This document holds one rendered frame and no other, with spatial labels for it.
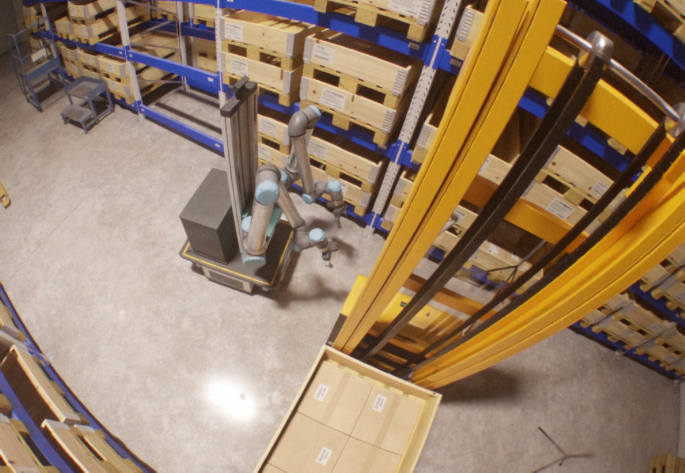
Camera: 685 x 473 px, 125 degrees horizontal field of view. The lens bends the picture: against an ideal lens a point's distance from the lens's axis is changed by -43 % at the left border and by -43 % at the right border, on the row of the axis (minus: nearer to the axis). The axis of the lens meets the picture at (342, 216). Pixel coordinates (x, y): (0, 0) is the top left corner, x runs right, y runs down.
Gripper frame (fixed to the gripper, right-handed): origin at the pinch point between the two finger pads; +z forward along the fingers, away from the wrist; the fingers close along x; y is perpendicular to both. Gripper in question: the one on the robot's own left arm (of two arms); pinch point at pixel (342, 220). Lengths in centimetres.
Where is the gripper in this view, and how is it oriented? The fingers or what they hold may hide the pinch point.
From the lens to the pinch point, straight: 243.8
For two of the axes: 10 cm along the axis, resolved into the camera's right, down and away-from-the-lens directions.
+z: 1.8, 7.9, 5.8
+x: 3.5, -6.1, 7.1
